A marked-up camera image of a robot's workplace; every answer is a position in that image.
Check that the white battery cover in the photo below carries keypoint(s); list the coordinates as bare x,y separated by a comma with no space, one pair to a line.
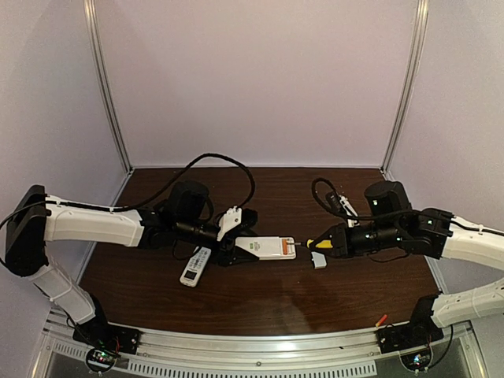
319,260

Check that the left aluminium corner post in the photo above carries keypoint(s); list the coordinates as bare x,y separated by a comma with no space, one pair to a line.
91,17

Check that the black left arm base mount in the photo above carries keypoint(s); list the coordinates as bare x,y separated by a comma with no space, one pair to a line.
105,336

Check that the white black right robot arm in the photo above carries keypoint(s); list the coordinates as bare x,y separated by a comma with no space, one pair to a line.
431,232

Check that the aluminium front rail frame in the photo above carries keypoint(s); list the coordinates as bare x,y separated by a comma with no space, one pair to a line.
337,354

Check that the yellow handled screwdriver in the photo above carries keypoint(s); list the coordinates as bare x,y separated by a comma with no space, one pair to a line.
324,244

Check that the small white remote control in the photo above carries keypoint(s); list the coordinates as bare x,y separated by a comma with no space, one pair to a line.
195,267

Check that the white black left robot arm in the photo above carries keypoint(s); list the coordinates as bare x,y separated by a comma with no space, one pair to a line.
40,218

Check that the large white remote control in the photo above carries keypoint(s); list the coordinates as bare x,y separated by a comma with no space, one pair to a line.
267,248

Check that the aluminium corner post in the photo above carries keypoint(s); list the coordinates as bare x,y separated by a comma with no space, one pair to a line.
420,26
91,17

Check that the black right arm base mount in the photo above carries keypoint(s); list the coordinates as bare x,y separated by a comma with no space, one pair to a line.
419,331

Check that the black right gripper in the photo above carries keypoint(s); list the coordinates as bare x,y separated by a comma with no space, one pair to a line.
341,240

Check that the right aluminium corner post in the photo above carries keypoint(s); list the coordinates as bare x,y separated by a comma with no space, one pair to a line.
420,26

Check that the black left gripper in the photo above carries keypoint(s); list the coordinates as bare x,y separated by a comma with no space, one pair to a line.
227,247

